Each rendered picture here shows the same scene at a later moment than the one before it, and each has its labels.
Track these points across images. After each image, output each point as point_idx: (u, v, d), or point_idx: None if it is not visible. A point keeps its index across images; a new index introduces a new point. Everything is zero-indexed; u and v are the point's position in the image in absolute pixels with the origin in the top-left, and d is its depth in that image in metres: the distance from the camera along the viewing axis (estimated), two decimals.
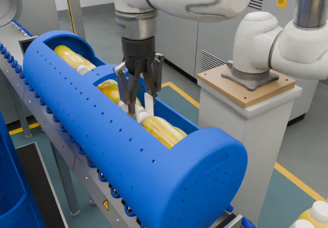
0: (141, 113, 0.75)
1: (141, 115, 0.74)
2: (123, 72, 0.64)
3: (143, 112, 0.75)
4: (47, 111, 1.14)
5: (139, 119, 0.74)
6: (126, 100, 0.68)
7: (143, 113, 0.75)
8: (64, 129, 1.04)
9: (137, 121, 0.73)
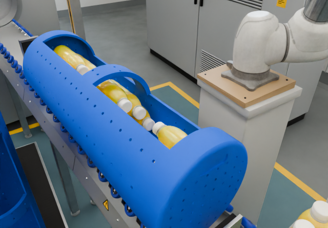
0: None
1: None
2: None
3: None
4: (47, 111, 1.14)
5: None
6: None
7: None
8: (64, 129, 1.04)
9: None
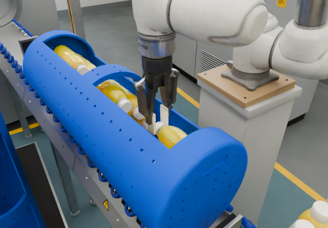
0: None
1: None
2: (143, 87, 0.69)
3: None
4: (47, 111, 1.14)
5: None
6: (145, 112, 0.73)
7: None
8: (64, 129, 1.04)
9: (153, 131, 0.79)
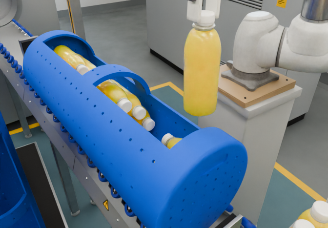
0: None
1: None
2: None
3: None
4: (47, 111, 1.14)
5: None
6: None
7: None
8: (64, 129, 1.04)
9: (198, 15, 0.48)
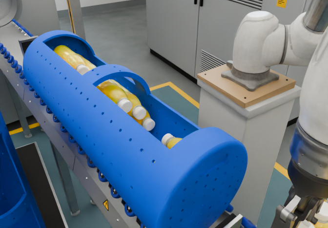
0: None
1: None
2: (295, 218, 0.40)
3: None
4: (47, 111, 1.14)
5: None
6: None
7: None
8: (64, 129, 1.04)
9: None
